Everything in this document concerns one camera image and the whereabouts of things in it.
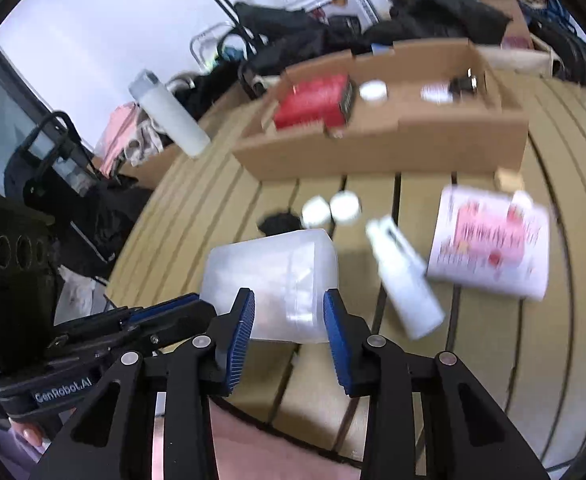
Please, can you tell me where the open cardboard box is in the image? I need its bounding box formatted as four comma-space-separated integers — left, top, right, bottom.
232, 36, 530, 182

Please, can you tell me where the person's left hand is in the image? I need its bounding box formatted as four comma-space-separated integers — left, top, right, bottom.
10, 422, 44, 450

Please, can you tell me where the white spray bottle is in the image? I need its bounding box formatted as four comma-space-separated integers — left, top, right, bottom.
365, 216, 446, 340

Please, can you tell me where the black screw cap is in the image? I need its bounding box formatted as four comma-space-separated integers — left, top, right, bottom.
257, 209, 302, 237

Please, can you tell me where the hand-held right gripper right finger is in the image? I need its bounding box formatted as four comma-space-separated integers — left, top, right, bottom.
323, 289, 551, 480

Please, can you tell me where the small white jar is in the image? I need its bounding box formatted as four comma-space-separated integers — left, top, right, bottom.
359, 80, 389, 103
421, 84, 450, 105

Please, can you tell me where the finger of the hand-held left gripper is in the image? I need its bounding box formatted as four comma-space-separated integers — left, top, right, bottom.
54, 295, 218, 342
47, 331, 194, 362

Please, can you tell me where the black jacket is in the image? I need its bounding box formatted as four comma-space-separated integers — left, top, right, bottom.
362, 0, 514, 48

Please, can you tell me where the black bag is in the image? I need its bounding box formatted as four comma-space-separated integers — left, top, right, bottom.
232, 1, 368, 78

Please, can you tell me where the white round cap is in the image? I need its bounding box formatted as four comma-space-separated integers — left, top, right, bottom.
330, 190, 362, 224
302, 196, 332, 229

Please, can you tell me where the printed appliance box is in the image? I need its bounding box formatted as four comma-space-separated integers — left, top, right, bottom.
267, 0, 381, 32

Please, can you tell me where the dark cloth bundle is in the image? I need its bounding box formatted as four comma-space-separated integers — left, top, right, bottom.
525, 0, 586, 93

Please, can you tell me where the pink cloth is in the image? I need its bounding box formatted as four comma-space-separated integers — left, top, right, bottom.
94, 101, 142, 173

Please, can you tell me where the white insulated water bottle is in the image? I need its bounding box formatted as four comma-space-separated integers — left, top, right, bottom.
128, 69, 212, 159

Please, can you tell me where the translucent plastic jug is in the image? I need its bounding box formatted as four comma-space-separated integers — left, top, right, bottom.
199, 229, 340, 345

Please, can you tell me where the red packet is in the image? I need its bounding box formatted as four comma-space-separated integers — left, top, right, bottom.
273, 73, 358, 132

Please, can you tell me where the white crumpled plastic bag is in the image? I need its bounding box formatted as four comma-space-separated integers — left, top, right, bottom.
54, 266, 98, 323

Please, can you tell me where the small black metal object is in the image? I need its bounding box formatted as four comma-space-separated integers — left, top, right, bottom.
449, 73, 480, 97

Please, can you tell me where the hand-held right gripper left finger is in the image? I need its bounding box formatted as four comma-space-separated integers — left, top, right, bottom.
28, 287, 256, 480

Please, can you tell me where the pink and white leaflet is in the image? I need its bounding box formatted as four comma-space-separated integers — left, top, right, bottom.
426, 184, 552, 302

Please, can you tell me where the large cardboard box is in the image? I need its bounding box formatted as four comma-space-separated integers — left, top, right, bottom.
433, 0, 556, 78

